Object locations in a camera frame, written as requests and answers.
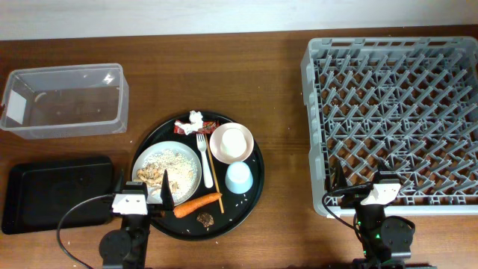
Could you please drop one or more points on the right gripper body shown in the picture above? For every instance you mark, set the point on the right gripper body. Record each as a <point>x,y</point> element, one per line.
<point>354,199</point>

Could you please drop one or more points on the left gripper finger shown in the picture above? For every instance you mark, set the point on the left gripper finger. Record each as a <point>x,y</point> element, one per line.
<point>166,195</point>
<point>119,182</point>

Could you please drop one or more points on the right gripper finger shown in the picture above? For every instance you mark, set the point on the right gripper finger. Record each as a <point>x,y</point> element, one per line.
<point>339,180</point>
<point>382,172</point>

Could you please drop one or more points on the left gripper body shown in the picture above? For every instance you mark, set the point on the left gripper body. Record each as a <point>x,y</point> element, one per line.
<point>146,210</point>

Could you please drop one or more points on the orange carrot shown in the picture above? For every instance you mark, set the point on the orange carrot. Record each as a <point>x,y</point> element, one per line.
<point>188,207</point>

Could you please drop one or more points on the pile of rice and shells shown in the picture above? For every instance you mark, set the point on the pile of rice and shells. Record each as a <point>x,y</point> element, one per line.
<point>181,172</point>

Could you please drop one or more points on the grey plate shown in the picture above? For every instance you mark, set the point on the grey plate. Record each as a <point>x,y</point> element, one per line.
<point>176,147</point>

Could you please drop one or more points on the brown food scrap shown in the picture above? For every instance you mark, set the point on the brown food scrap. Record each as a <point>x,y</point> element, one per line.
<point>205,219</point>

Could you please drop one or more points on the light blue cup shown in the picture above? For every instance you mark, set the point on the light blue cup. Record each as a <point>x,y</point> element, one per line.
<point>238,177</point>

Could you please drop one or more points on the red snack wrapper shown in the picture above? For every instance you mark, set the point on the red snack wrapper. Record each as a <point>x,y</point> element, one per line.
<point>205,128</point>

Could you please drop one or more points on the white tissue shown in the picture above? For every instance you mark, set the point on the white tissue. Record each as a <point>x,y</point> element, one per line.
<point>193,122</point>

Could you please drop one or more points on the white cup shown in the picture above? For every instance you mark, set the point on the white cup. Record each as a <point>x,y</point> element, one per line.
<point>233,143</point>

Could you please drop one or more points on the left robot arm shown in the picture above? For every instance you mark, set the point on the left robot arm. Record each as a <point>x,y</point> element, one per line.
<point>126,247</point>

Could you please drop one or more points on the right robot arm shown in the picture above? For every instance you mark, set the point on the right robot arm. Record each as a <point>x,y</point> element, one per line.
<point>386,241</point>

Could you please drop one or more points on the grey dishwasher rack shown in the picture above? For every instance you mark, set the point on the grey dishwasher rack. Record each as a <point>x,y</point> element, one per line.
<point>408,101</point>

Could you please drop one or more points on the wooden chopstick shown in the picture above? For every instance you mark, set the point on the wooden chopstick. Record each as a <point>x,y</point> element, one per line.
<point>216,184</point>

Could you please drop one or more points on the round black serving tray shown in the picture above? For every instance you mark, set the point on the round black serving tray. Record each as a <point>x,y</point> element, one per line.
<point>237,206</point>

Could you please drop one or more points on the white plastic fork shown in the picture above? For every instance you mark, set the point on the white plastic fork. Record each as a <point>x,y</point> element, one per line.
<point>206,171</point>

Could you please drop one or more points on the black rectangular tray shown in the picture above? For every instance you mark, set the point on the black rectangular tray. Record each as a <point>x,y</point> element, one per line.
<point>39,194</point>

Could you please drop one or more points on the clear plastic bin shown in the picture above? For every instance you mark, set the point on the clear plastic bin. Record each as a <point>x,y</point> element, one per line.
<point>65,101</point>

